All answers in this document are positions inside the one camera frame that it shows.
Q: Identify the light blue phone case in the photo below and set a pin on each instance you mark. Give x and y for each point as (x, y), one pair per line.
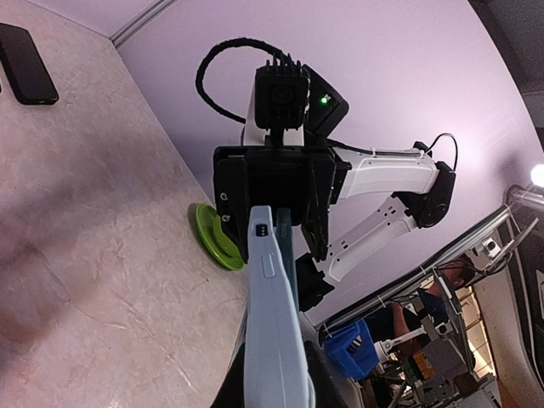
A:
(272, 322)

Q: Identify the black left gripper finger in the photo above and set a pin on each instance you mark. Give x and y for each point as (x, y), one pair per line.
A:
(248, 383)

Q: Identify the blue storage bin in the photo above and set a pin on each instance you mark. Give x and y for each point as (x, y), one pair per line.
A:
(352, 350)

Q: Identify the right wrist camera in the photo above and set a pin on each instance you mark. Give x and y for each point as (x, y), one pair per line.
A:
(281, 97)

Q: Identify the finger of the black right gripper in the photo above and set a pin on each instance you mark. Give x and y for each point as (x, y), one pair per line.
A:
(321, 173)
(231, 197)

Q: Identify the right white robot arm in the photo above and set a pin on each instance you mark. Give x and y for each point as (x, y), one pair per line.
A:
(349, 203)

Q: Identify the right aluminium frame post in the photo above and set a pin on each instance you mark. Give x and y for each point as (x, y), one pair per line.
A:
(138, 22)

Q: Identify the black smartphone teal edge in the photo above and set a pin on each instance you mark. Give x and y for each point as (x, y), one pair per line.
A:
(24, 67)
(283, 234)

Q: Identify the seated person dark shirt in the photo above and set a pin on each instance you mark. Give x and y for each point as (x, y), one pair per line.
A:
(396, 320)

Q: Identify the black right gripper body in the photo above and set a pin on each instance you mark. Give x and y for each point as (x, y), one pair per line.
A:
(277, 177)

